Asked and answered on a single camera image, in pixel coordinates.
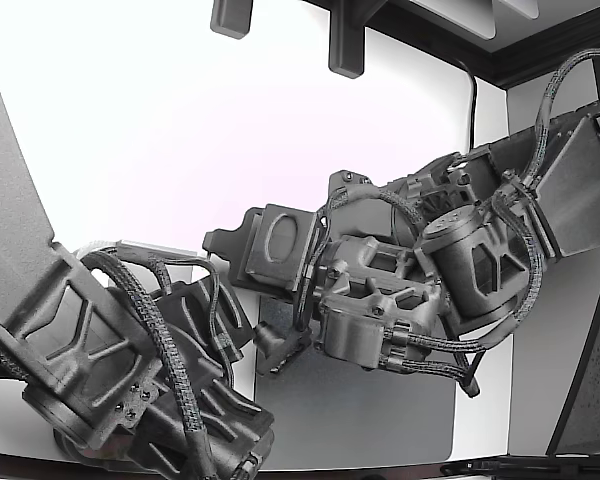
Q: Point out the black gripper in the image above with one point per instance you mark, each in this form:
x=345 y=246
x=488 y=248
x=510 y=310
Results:
x=277 y=250

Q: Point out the black printed robot arm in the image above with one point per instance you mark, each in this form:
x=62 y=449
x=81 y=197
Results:
x=460 y=270

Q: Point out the grey flat mat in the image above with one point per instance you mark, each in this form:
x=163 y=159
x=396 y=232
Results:
x=355 y=415

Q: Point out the dark speckled panel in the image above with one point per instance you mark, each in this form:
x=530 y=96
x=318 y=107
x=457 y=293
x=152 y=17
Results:
x=595 y=375

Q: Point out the small dark printed bracket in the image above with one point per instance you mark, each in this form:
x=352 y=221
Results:
x=230 y=17

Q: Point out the tall dark printed bracket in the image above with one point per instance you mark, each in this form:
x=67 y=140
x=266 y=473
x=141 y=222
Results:
x=345 y=45

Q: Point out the black frame rail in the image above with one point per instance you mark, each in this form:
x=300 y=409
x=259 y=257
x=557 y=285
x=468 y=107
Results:
x=500 y=65

